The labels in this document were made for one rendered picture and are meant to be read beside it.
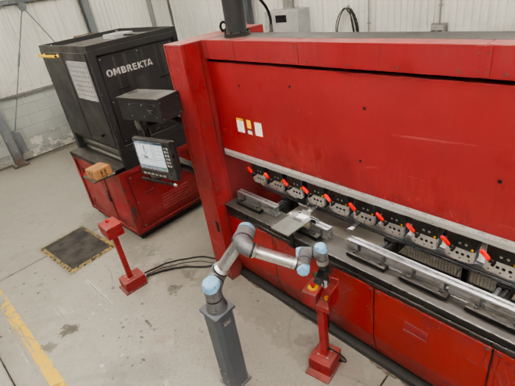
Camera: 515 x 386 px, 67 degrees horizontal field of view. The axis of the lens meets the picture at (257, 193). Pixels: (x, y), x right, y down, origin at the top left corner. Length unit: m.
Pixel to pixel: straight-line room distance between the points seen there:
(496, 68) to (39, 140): 8.53
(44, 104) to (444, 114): 8.21
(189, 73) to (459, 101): 1.94
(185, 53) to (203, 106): 0.43
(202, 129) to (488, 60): 2.13
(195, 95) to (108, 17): 6.76
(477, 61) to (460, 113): 0.25
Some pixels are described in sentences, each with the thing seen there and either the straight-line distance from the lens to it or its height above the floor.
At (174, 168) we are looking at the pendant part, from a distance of 3.32.
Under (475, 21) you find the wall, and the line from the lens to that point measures 6.38.
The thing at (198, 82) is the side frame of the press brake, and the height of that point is 2.00.
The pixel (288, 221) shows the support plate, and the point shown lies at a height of 1.00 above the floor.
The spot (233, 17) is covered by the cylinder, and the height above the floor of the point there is 2.43.
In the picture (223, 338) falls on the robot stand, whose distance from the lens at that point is 2.81.
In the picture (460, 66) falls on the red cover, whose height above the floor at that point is 2.21.
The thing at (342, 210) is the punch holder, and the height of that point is 1.21.
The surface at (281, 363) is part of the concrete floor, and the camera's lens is 3.34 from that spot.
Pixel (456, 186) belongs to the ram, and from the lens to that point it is 2.19.
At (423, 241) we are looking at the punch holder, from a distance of 2.45.
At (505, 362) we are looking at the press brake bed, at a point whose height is 0.71.
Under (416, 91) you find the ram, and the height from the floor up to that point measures 2.07.
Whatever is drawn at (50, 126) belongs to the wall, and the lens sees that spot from 9.35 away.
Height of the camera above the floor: 2.67
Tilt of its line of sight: 29 degrees down
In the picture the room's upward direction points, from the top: 9 degrees counter-clockwise
